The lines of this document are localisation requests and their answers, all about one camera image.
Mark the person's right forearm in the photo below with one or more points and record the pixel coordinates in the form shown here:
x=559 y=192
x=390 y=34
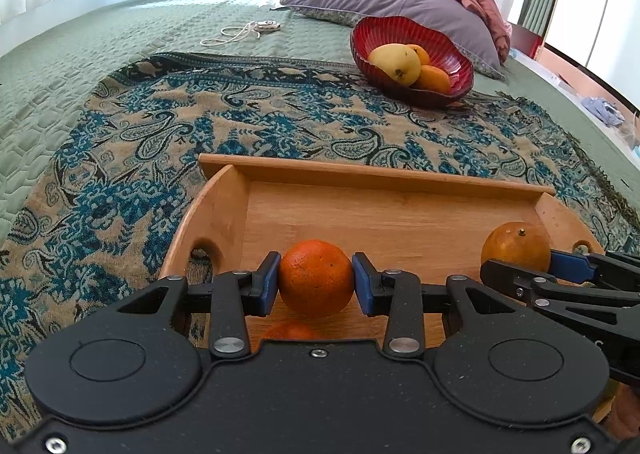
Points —
x=626 y=409

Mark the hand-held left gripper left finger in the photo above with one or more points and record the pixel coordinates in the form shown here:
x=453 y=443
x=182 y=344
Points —
x=270 y=284

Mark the red ribbed bowl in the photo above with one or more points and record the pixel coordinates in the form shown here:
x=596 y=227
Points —
x=442 y=87

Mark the silver round device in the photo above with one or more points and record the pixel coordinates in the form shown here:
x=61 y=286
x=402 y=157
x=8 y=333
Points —
x=267 y=26

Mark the red-brown furniture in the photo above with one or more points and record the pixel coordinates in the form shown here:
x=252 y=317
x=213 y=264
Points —
x=525 y=42

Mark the orange persimmon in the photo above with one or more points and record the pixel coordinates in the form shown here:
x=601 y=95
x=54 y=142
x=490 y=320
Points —
x=434 y=79

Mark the large brownish orange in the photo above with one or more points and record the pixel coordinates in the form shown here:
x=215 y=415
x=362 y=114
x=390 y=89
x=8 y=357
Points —
x=515 y=244

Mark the yellow pear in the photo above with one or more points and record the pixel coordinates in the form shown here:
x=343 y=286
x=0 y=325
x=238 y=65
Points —
x=395 y=62

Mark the blue cloth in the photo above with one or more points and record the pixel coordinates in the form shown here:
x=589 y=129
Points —
x=605 y=112

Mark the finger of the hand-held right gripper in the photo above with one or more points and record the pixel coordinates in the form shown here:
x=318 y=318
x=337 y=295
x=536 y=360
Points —
x=575 y=266
x=575 y=301

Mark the dotted-skin orange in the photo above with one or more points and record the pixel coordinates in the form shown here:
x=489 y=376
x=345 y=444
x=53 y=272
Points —
x=315 y=276

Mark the green quilted bedspread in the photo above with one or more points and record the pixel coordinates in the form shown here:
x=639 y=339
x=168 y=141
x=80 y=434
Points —
x=75 y=34

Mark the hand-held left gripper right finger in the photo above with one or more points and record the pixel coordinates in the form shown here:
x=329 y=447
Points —
x=362 y=284

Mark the blue paisley blanket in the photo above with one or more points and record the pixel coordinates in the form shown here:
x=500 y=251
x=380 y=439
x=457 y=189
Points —
x=125 y=159

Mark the small orange fruit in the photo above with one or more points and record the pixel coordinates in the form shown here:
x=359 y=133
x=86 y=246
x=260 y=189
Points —
x=421 y=53

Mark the small smooth tangerine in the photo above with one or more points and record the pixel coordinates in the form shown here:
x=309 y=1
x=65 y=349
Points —
x=292 y=332

